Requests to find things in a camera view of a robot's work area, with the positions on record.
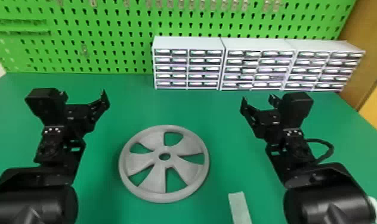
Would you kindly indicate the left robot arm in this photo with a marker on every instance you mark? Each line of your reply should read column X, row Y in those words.
column 35, row 194

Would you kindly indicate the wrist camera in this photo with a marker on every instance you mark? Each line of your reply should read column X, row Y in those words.
column 296, row 108
column 46, row 103

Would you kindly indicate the grey wheel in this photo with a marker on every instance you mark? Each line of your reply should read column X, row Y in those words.
column 154, row 175

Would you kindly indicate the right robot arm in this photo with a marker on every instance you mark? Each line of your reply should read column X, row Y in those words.
column 326, row 197

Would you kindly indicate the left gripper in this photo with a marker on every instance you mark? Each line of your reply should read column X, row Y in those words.
column 78, row 120

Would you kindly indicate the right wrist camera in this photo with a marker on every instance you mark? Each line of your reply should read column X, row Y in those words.
column 296, row 108

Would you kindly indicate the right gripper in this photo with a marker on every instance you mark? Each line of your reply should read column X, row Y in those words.
column 268, row 123

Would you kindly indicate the white drawer cabinet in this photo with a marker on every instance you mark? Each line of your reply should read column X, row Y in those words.
column 257, row 65
column 188, row 62
column 326, row 67

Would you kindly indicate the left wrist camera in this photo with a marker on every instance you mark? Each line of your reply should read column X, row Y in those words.
column 46, row 103

